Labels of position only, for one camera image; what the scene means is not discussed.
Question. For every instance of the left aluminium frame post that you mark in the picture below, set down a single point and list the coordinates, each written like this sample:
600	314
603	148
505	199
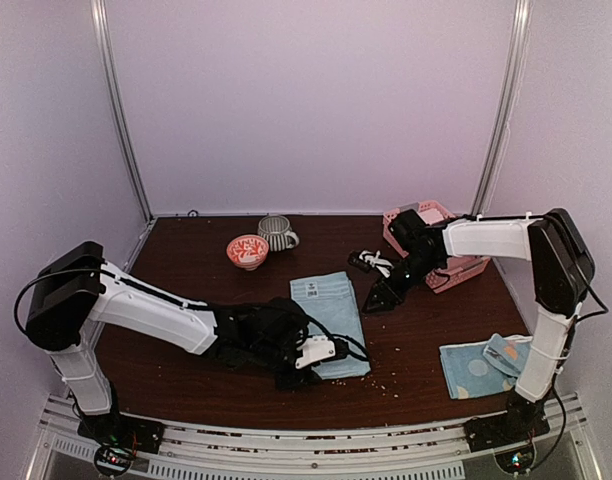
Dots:
104	41

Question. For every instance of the right aluminium frame post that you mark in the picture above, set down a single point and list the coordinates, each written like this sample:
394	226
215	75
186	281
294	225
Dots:
510	88

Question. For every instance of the front aluminium rail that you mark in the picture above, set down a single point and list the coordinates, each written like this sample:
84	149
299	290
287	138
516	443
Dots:
438	450

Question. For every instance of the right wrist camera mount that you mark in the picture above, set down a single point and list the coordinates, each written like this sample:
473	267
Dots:
367	261

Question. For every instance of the red patterned bowl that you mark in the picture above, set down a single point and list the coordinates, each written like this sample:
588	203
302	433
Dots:
248	252

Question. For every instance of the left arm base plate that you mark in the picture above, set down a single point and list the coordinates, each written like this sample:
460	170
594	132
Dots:
118	430

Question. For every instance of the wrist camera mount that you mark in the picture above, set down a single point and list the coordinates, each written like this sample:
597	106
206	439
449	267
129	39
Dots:
314	350
367	261

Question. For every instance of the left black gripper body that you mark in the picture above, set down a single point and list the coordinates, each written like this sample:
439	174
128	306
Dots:
267	355

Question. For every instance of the pink plastic basket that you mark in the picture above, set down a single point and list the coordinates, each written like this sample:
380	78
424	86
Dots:
459	269

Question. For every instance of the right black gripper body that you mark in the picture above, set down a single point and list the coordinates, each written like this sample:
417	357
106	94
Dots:
417	265

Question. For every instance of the striped ceramic mug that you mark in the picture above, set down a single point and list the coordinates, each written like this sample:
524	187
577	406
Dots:
277	231

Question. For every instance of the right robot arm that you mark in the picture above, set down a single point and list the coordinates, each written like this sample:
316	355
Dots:
562	271

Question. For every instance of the blue patterned towel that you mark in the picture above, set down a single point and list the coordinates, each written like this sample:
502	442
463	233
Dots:
485	368

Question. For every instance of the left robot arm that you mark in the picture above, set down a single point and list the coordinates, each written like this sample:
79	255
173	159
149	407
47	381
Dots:
81	287

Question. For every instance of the light blue towel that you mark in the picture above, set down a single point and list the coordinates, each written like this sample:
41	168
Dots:
330	299

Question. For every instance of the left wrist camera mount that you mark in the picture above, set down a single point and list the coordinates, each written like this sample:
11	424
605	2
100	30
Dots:
314	350

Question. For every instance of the aluminium frame post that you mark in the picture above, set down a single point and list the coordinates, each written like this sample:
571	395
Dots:
104	41
510	88

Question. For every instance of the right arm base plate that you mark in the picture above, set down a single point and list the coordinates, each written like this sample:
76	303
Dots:
483	433

